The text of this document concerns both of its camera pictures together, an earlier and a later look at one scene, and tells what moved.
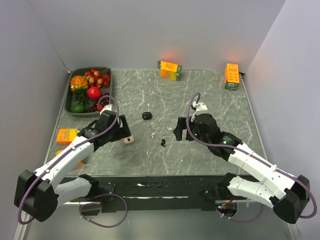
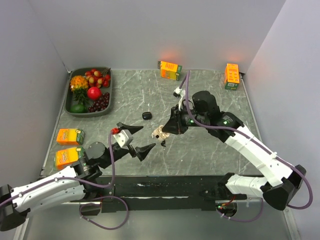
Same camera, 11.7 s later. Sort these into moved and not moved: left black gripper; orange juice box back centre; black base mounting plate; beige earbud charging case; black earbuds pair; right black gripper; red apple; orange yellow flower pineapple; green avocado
Moved: left black gripper; right black gripper; beige earbud charging case
Not moved: orange yellow flower pineapple; orange juice box back centre; black earbuds pair; green avocado; red apple; black base mounting plate
